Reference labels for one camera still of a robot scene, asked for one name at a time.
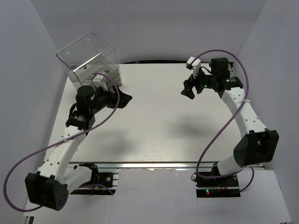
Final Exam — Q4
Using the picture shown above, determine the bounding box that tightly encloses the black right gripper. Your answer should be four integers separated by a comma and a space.
181, 66, 216, 99

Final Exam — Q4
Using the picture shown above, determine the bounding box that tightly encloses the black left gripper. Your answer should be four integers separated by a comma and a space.
89, 84, 132, 115

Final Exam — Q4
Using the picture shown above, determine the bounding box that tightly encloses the clear plastic drawer cabinet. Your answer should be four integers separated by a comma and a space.
56, 33, 123, 89

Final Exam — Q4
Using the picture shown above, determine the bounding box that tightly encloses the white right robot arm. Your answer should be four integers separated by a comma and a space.
181, 57, 279, 186

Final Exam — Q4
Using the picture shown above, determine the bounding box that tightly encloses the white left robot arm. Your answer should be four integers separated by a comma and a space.
25, 86, 132, 210

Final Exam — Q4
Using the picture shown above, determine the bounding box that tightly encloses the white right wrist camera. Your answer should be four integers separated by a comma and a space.
185, 56, 201, 78

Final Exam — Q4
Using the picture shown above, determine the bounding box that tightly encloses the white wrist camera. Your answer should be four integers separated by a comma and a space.
185, 56, 201, 78
92, 73, 113, 91

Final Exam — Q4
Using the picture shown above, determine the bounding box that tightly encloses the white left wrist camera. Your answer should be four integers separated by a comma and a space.
92, 73, 113, 91

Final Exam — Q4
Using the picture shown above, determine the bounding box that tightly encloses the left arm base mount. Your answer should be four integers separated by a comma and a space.
71, 162, 118, 196

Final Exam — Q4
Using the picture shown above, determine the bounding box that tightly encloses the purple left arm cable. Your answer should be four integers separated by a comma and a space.
3, 72, 121, 212

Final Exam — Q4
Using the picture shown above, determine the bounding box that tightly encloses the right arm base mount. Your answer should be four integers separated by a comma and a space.
191, 173, 241, 198

